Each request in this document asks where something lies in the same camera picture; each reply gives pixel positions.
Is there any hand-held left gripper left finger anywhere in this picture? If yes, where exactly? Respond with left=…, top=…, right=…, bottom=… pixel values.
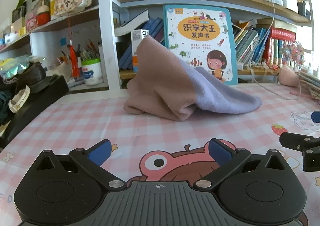
left=32, top=139, right=127, bottom=191

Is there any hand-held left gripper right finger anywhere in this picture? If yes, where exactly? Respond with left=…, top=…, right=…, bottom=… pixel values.
left=192, top=138, right=292, bottom=191

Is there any pink and purple sweater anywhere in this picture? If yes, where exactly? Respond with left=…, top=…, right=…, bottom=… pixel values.
left=124, top=35, right=262, bottom=122

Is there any pink checked cartoon tablecloth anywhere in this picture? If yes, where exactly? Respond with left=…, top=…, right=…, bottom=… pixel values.
left=0, top=83, right=320, bottom=226

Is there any stack of flat books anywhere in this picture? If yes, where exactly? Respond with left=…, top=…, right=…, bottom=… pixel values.
left=299, top=71, right=320, bottom=106

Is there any pink plush toy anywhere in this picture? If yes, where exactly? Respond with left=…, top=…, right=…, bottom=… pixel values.
left=278, top=65, right=300, bottom=87

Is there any colourful flower bouquet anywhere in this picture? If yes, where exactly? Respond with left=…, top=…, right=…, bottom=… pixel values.
left=281, top=41, right=305, bottom=66

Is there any black box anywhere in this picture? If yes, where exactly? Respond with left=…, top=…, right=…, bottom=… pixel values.
left=0, top=76, right=70, bottom=149

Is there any white jar with green lid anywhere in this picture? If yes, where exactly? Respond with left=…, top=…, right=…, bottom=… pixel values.
left=81, top=58, right=104, bottom=86

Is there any red tassel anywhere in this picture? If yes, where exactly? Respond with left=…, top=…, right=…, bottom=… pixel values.
left=67, top=16, right=79, bottom=78

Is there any white wristwatch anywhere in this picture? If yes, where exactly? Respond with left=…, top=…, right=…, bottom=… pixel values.
left=9, top=85, right=31, bottom=113

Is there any row of thin colourful books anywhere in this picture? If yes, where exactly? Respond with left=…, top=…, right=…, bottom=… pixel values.
left=232, top=19, right=298, bottom=66

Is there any bunch of pens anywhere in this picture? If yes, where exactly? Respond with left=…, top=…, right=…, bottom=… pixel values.
left=57, top=39, right=100, bottom=66

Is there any black leather shoe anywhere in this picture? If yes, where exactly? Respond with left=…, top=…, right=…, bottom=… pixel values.
left=2, top=61, right=52, bottom=94

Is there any dark green cloth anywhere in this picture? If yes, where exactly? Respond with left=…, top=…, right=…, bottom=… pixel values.
left=0, top=91, right=13, bottom=124

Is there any white and orange toothpaste box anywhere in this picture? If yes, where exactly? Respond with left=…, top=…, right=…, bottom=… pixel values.
left=131, top=29, right=150, bottom=74

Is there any iridescent plastic bag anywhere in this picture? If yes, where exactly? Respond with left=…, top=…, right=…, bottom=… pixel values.
left=0, top=56, right=45, bottom=79

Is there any white wooden bookshelf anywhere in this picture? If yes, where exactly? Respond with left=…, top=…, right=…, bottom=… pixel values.
left=0, top=0, right=320, bottom=91

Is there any illustrated children's book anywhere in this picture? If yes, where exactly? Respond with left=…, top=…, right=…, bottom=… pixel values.
left=162, top=5, right=239, bottom=85

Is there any row of blue books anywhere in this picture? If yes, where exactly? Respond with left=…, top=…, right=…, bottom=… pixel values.
left=117, top=17, right=165, bottom=70

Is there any red round jar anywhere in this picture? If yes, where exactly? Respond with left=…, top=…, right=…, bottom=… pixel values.
left=36, top=12, right=51, bottom=25

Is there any string of pearl beads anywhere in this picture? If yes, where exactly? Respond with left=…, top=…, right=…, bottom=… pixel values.
left=246, top=62, right=278, bottom=72

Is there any white cable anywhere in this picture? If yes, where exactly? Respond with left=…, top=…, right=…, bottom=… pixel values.
left=250, top=0, right=300, bottom=101

